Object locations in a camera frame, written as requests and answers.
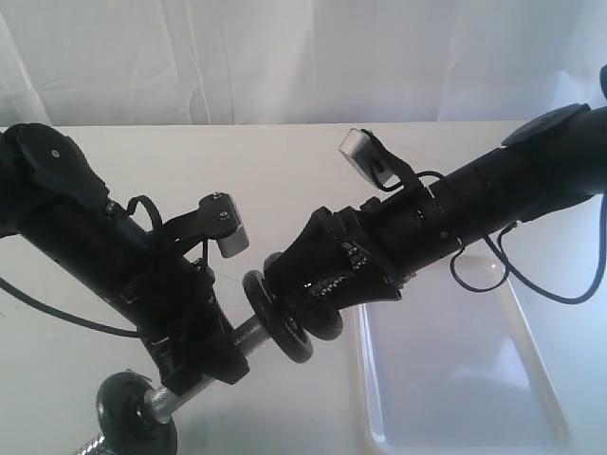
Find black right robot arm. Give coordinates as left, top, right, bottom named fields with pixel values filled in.
left=265, top=104, right=606, bottom=306

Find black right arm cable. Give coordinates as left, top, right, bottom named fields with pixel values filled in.
left=445, top=189, right=607, bottom=304

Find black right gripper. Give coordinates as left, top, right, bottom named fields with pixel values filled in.
left=265, top=189, right=465, bottom=315

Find black weight plate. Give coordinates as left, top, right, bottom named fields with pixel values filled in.
left=261, top=252, right=344, bottom=343

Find black plate with chrome nut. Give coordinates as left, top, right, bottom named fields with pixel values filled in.
left=96, top=372, right=178, bottom=454

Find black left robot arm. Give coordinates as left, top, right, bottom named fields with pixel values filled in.
left=1, top=123, right=248, bottom=395

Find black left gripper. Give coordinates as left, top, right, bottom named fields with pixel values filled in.
left=120, top=249, right=249, bottom=395

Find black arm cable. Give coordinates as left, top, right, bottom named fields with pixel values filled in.
left=445, top=189, right=607, bottom=304
left=0, top=194, right=167, bottom=337

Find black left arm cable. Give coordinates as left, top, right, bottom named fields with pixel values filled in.
left=0, top=194, right=167, bottom=337

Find white backdrop curtain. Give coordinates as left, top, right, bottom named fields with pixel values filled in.
left=1, top=1, right=606, bottom=125

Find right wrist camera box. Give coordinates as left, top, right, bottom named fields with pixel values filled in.
left=339, top=128, right=401, bottom=192

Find chrome threaded dumbbell bar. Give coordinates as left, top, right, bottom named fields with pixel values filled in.
left=75, top=313, right=273, bottom=454

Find white rectangular plastic tray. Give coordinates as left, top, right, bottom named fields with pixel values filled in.
left=358, top=255, right=572, bottom=454

